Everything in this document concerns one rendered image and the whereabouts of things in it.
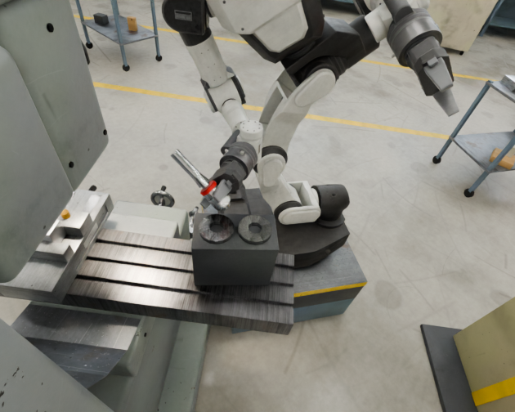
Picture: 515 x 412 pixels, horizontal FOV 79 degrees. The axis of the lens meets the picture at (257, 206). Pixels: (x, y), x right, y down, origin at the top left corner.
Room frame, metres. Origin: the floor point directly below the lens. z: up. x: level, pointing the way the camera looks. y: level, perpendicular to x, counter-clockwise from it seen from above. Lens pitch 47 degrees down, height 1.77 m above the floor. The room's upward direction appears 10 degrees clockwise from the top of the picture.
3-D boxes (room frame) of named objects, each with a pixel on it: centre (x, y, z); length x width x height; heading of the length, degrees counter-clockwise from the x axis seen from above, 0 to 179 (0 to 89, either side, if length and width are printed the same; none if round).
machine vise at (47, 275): (0.48, 0.55, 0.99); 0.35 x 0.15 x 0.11; 2
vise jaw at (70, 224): (0.51, 0.55, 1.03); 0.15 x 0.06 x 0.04; 92
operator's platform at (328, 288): (1.06, -0.14, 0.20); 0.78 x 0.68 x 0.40; 110
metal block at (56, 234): (0.45, 0.55, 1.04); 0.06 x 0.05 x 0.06; 92
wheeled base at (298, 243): (1.07, -0.15, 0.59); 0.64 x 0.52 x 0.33; 110
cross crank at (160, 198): (0.95, 0.46, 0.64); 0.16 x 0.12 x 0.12; 2
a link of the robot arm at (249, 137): (0.73, 0.07, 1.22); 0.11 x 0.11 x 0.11; 75
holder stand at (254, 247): (0.50, 0.05, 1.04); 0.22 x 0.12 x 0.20; 101
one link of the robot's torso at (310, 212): (1.07, -0.18, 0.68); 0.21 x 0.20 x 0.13; 110
